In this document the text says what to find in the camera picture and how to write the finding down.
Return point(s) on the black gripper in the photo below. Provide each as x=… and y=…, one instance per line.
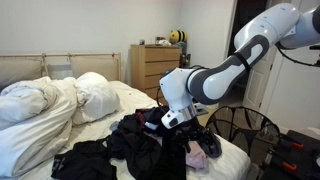
x=190, y=131

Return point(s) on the black sweater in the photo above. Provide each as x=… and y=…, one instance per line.
x=171, y=164

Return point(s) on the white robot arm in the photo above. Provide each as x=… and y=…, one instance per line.
x=282, y=26

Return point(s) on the black mesh laundry basket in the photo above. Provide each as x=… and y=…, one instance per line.
x=246, y=128

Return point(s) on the pink garment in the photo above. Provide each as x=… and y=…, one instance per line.
x=196, y=158

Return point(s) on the dark blue garment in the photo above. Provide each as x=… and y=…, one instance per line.
x=211, y=146

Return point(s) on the white bed mattress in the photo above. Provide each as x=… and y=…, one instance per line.
x=232, y=164

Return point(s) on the black garment middle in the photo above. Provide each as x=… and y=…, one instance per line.
x=140, y=151

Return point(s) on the red black plaid garment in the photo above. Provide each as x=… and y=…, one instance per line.
x=139, y=114

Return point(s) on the wooden chest of drawers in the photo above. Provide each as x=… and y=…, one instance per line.
x=148, y=64

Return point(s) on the white door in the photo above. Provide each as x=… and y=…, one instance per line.
x=258, y=80

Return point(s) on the bee plush toy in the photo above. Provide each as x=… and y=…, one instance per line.
x=177, y=36

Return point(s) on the white pillow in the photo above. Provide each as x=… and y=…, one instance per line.
x=96, y=98

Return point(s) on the black garment front left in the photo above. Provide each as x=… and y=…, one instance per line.
x=86, y=161

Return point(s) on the white rumpled duvet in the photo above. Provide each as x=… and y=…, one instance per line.
x=35, y=120

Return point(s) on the wooden bed headboard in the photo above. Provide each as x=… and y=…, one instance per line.
x=14, y=68

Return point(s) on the black clamp orange handles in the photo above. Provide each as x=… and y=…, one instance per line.
x=302, y=161

